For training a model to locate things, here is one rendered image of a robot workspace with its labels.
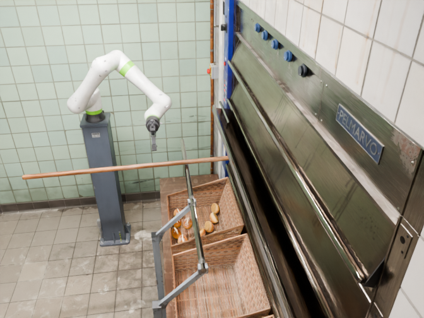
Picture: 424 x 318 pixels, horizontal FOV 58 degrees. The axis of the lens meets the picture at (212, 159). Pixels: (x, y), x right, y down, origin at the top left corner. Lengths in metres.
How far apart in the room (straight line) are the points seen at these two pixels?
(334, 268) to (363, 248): 0.25
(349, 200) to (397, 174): 0.24
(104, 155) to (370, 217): 2.39
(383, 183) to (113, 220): 2.80
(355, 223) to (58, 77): 2.91
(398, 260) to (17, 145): 3.46
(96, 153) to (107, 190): 0.37
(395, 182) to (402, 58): 0.27
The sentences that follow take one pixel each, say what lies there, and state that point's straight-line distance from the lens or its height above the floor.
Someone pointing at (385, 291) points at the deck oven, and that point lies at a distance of 1.05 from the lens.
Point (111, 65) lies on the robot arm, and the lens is 2.60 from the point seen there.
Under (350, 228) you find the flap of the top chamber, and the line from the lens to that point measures 1.12.
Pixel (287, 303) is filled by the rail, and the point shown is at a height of 1.43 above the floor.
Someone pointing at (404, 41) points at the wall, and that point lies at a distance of 0.89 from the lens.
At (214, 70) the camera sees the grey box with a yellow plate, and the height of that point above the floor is 1.48.
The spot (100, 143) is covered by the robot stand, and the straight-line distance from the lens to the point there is 3.07.
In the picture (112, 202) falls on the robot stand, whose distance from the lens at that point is 3.38.
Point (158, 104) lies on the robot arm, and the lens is 2.62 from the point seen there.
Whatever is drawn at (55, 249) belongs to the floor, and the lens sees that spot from 3.77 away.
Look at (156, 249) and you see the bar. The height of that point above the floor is 0.85.
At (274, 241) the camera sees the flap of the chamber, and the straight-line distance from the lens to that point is 1.56.
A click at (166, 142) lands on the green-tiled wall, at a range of 3.74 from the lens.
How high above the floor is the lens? 2.47
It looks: 31 degrees down
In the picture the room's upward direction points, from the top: straight up
